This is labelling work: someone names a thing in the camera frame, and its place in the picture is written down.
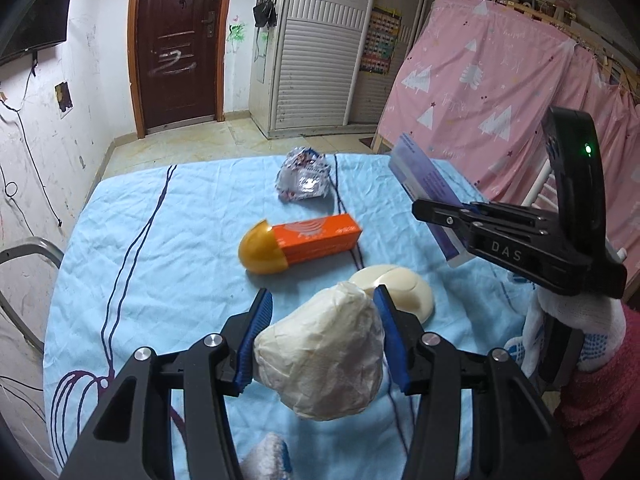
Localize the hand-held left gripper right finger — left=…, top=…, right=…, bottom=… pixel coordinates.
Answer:
left=372, top=284, right=583, bottom=480

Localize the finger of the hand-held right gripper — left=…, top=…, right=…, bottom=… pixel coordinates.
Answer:
left=411, top=199, right=553, bottom=241

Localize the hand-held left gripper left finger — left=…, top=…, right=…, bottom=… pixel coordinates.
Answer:
left=59, top=287, right=275, bottom=480

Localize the purple and white box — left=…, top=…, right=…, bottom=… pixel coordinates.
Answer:
left=389, top=133, right=473, bottom=268

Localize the cream paper ball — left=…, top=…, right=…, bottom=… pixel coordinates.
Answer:
left=252, top=281, right=386, bottom=422

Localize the person's right hand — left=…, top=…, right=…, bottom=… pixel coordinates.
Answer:
left=504, top=290, right=627, bottom=376

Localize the person's left hand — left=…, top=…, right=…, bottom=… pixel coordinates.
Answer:
left=240, top=432, right=293, bottom=480

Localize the cream computer mouse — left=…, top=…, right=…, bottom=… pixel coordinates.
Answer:
left=348, top=264, right=436, bottom=324

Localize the yellow plastic half egg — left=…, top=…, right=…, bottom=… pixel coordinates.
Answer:
left=238, top=219, right=288, bottom=275

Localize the blue printed tablecloth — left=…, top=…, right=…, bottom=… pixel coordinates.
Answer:
left=42, top=152, right=561, bottom=480

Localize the orange cardboard box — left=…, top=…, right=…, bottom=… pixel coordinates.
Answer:
left=272, top=213, right=362, bottom=265

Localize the pink tree print curtain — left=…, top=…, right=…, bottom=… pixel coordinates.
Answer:
left=375, top=0, right=640, bottom=291

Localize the silver foil wrapper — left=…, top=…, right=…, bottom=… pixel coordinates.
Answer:
left=276, top=145, right=331, bottom=204

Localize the colourful grid poster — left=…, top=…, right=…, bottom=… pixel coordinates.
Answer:
left=361, top=7, right=402, bottom=75

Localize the white slatted wardrobe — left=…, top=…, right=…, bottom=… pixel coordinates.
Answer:
left=252, top=0, right=441, bottom=139

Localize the dark brown door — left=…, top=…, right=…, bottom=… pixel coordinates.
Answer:
left=127, top=0, right=233, bottom=139

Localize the grey metal chair frame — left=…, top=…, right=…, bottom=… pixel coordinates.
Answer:
left=0, top=237, right=66, bottom=356

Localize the wooden bunk bed frame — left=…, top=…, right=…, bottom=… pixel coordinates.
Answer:
left=450, top=0, right=640, bottom=96

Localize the broken wall socket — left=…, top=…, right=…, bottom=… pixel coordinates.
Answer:
left=54, top=81, right=75, bottom=119

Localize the black wall television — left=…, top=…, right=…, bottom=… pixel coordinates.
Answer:
left=0, top=0, right=71, bottom=66

